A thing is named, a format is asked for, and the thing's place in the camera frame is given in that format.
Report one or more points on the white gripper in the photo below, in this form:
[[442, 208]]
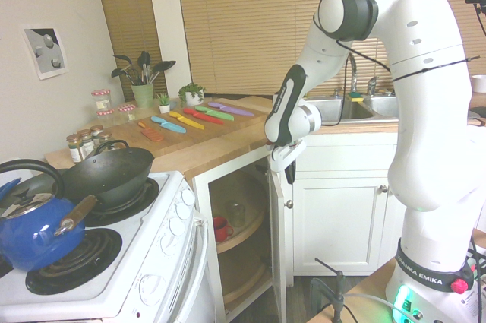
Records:
[[285, 154]]

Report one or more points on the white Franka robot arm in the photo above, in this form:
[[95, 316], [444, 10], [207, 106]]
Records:
[[429, 110]]

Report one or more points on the white closed cabinet door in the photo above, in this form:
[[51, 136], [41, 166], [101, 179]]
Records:
[[338, 224]]

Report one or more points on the white open cabinet door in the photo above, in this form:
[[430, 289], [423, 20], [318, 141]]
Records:
[[277, 247]]

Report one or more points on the silver knob of open door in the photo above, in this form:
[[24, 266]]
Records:
[[289, 204]]

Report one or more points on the wooden round turntable shelf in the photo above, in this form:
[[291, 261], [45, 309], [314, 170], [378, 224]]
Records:
[[247, 194], [243, 281]]

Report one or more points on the white drawer front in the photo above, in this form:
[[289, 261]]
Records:
[[349, 156]]

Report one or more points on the clear glass jar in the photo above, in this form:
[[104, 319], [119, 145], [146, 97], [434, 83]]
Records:
[[235, 214]]

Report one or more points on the wooden countertop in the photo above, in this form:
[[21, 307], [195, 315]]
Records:
[[212, 152]]

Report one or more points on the purple knife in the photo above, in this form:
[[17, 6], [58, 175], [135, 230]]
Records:
[[231, 109]]

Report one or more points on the red mug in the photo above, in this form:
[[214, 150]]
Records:
[[220, 228]]

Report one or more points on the silver knob of closed door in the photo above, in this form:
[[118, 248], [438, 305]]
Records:
[[384, 188]]

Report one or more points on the green knife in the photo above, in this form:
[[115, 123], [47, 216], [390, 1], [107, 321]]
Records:
[[214, 113]]

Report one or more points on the yellow green sponge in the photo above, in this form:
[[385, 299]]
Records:
[[356, 97]]

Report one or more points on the wooden cutting board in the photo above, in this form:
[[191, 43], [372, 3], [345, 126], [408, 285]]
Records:
[[197, 131]]

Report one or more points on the steel sink with faucet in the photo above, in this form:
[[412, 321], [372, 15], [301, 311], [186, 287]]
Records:
[[344, 83]]

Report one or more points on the red knife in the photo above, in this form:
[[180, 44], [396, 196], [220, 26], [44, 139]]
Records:
[[203, 116]]

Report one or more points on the white stove knob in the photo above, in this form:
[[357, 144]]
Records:
[[167, 244], [150, 289], [176, 226], [187, 197], [182, 211]]

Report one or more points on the yellow knife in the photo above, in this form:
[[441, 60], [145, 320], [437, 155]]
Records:
[[187, 120]]

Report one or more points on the chrome sink faucet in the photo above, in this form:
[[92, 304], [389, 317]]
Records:
[[354, 74]]

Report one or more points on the trailing plant in white pot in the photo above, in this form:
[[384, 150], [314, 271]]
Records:
[[191, 93]]

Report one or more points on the black metal clamp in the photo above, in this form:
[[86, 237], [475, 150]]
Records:
[[337, 292]]

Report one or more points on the light blue knife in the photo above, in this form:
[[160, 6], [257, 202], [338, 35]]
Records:
[[169, 124]]

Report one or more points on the small plant in white pot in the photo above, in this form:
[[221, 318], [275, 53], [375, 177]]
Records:
[[164, 102]]

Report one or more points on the orange knife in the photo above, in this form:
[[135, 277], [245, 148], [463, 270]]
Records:
[[151, 133]]

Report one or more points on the black coil burner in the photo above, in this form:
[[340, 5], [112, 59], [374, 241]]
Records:
[[146, 195], [95, 251]]

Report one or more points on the clear plastic tube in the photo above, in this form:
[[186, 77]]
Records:
[[370, 298]]

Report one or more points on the wide tan window blind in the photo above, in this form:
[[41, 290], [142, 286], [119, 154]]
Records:
[[235, 26]]

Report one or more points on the black serving spoon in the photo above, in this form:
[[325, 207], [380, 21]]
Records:
[[164, 65], [118, 72]]

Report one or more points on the green utensil holder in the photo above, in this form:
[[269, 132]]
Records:
[[142, 95]]

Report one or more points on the glass jar checkered red lid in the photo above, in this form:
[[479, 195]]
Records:
[[105, 117], [101, 99], [126, 113]]

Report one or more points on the black spatula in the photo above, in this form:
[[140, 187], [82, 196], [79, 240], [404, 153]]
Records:
[[144, 60]]

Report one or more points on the spice jar with brown lid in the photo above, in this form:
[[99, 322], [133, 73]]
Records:
[[96, 131], [86, 142], [74, 149], [105, 137]]

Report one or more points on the white electric stove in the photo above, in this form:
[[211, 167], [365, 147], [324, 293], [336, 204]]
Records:
[[125, 266]]

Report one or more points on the red emergency stop knob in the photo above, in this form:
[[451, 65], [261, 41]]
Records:
[[459, 285]]

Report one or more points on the black ladle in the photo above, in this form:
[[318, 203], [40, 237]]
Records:
[[123, 58]]

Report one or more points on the narrow tan window blind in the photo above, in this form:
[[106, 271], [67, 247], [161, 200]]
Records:
[[129, 15]]

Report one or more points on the grey shapes poster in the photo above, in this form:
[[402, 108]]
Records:
[[47, 53]]

